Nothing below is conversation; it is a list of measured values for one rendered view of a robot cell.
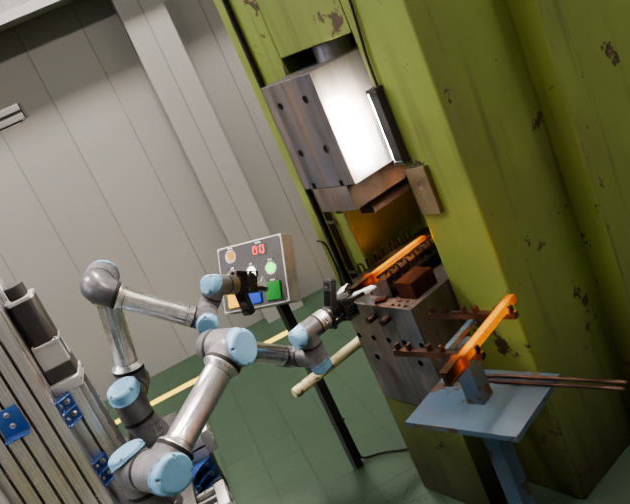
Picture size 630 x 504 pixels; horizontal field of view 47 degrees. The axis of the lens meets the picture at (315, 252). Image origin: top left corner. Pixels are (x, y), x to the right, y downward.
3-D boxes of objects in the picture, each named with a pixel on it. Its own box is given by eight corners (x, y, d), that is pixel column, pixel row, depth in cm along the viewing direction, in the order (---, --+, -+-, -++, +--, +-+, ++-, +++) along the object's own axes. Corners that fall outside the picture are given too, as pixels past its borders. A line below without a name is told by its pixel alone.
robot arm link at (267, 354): (178, 364, 228) (287, 373, 263) (199, 364, 221) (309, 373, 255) (181, 327, 230) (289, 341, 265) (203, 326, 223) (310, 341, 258)
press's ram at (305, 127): (371, 183, 235) (324, 67, 223) (304, 190, 266) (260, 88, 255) (450, 131, 256) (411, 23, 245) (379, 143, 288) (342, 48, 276)
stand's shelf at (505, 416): (519, 442, 200) (516, 437, 199) (407, 427, 229) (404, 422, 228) (561, 379, 219) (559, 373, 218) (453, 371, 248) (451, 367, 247)
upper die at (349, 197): (356, 210, 249) (346, 185, 246) (322, 212, 265) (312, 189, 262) (432, 159, 270) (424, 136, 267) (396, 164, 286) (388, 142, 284)
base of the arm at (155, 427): (131, 457, 250) (118, 435, 247) (130, 438, 264) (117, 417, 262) (171, 436, 253) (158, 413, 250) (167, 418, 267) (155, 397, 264)
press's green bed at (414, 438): (495, 515, 271) (454, 415, 257) (424, 487, 302) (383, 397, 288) (573, 425, 299) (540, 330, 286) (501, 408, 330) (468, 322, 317)
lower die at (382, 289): (393, 297, 259) (384, 277, 257) (358, 294, 275) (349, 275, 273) (463, 242, 280) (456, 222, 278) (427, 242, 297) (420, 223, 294)
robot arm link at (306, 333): (293, 351, 248) (283, 330, 245) (315, 334, 253) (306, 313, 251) (306, 354, 241) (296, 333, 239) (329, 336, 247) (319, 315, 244)
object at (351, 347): (300, 400, 287) (295, 389, 285) (293, 398, 291) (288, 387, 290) (374, 339, 309) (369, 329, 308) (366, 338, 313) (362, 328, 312)
